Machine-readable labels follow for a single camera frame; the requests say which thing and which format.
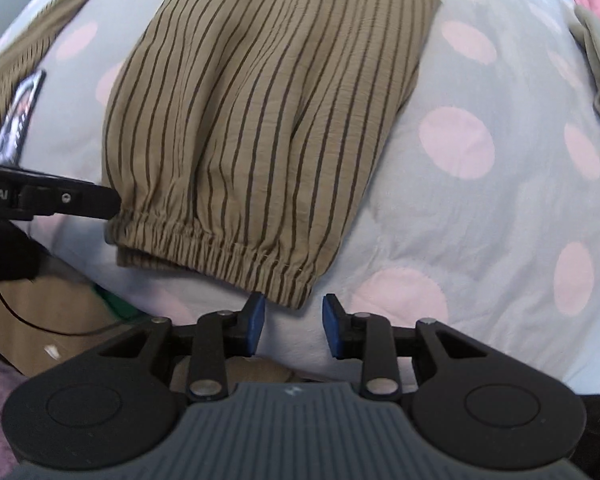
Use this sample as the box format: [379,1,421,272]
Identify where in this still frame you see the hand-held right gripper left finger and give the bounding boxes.
[97,291,266,402]

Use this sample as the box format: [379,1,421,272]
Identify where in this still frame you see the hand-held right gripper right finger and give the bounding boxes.
[322,293,491,402]

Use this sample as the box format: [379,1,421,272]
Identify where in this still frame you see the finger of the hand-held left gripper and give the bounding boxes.
[20,174,123,222]

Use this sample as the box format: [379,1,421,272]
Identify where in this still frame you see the brown striped pants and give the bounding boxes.
[0,0,445,309]

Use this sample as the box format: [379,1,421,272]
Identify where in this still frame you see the dark cloth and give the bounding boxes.
[0,219,48,283]

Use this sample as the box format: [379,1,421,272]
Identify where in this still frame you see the black smartphone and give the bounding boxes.
[0,69,47,166]

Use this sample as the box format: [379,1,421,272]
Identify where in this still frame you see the green cloth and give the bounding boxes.
[91,284,148,322]

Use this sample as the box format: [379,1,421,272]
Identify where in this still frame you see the cardboard box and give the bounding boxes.
[0,280,148,378]

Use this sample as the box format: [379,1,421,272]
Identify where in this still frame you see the pink polka dot bed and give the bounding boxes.
[0,0,600,392]

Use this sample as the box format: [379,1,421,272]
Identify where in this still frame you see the grey soft toy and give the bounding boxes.
[569,5,600,136]

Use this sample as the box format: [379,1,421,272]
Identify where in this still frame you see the thin black cable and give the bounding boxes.
[0,280,123,337]

